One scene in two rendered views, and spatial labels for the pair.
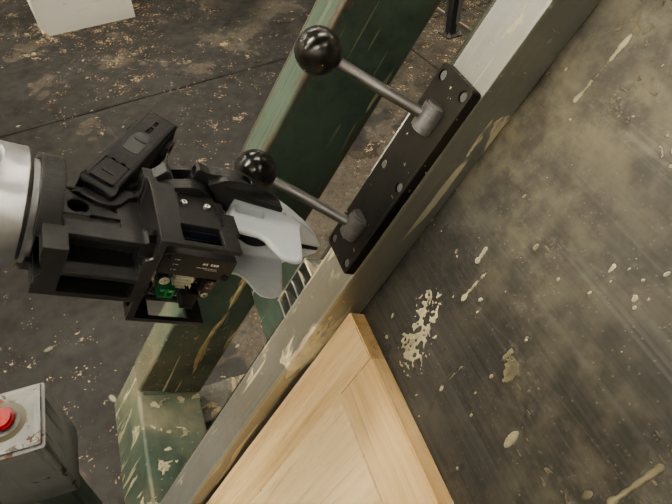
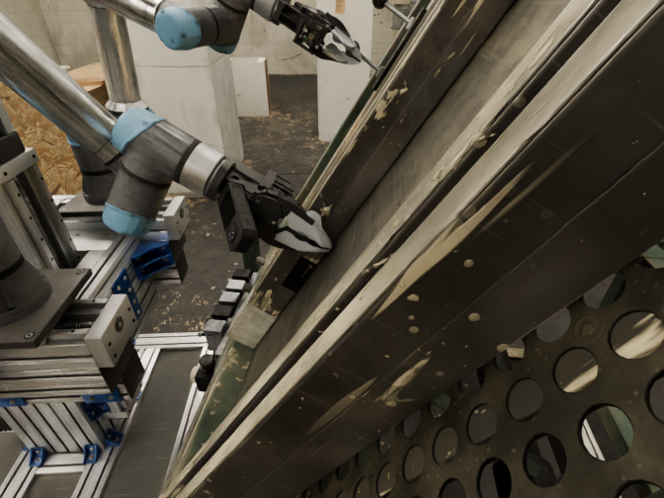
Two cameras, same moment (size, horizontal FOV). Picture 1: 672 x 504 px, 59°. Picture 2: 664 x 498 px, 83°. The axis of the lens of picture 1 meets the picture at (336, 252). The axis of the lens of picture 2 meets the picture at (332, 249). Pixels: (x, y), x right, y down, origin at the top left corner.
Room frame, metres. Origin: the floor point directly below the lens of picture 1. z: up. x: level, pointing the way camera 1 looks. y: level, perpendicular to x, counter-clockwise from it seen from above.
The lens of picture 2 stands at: (-0.58, -0.36, 1.57)
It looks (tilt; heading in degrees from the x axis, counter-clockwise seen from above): 35 degrees down; 26
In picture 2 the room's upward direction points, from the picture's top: straight up
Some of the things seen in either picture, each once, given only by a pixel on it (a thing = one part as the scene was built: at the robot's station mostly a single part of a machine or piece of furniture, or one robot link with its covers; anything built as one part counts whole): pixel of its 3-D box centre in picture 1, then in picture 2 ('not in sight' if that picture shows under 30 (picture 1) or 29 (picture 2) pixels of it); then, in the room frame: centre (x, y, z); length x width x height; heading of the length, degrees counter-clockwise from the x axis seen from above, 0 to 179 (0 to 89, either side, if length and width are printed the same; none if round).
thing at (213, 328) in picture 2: not in sight; (229, 326); (0.03, 0.30, 0.69); 0.50 x 0.14 x 0.24; 19
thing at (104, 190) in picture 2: not in sight; (107, 179); (0.08, 0.73, 1.09); 0.15 x 0.15 x 0.10
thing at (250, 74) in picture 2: not in sight; (248, 87); (4.21, 3.39, 0.36); 0.58 x 0.45 x 0.72; 119
